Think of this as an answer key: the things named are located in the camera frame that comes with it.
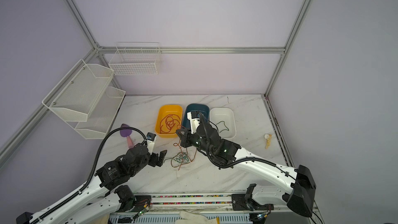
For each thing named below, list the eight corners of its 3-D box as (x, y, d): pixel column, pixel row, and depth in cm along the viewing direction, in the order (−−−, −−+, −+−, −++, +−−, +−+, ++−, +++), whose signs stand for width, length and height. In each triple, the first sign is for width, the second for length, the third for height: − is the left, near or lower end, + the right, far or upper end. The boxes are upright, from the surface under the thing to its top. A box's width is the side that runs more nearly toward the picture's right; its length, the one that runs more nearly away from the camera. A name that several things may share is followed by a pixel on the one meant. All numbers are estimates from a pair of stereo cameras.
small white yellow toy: (263, 148, 95) (265, 146, 93) (264, 135, 101) (265, 133, 99) (270, 150, 94) (272, 148, 92) (270, 136, 100) (271, 134, 98)
